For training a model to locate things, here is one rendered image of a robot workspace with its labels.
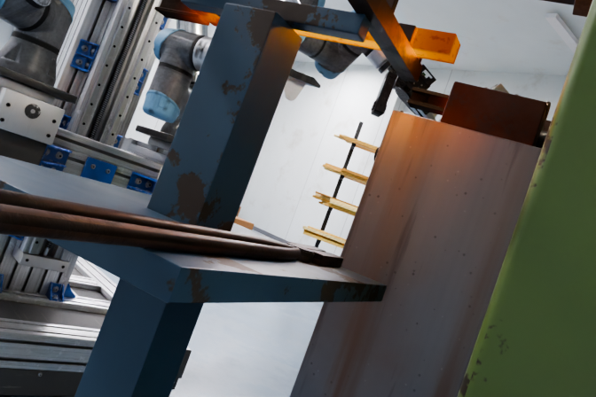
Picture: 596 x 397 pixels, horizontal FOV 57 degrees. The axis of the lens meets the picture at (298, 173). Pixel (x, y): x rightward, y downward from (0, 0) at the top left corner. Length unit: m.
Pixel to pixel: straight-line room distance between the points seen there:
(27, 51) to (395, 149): 1.05
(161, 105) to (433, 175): 0.63
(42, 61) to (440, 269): 1.15
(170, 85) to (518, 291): 0.88
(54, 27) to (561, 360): 1.37
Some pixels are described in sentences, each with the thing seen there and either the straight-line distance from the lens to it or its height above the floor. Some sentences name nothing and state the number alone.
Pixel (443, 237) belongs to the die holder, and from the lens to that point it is 0.71.
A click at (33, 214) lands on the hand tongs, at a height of 0.71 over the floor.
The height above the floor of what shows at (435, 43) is 0.96.
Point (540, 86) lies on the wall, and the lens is 8.65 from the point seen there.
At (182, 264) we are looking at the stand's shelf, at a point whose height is 0.70.
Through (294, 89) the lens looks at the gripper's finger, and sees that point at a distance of 1.13.
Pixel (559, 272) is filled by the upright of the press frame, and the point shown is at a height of 0.77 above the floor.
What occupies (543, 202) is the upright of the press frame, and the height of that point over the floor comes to 0.81.
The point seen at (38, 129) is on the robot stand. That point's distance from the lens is 1.41.
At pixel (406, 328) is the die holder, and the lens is 0.71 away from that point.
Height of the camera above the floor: 0.75
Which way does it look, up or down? 3 degrees up
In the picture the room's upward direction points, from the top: 20 degrees clockwise
